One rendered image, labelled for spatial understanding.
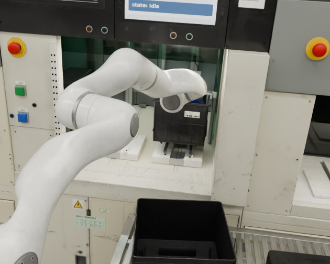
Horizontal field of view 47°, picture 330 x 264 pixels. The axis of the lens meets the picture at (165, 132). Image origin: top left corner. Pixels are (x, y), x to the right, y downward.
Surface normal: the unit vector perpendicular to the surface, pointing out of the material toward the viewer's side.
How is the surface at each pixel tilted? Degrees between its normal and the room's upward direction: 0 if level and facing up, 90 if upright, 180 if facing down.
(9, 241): 29
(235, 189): 90
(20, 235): 41
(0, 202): 90
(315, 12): 90
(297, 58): 90
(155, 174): 0
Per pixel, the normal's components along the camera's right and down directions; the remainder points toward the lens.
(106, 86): 0.14, 0.81
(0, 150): -0.14, 0.39
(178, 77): 0.33, -0.32
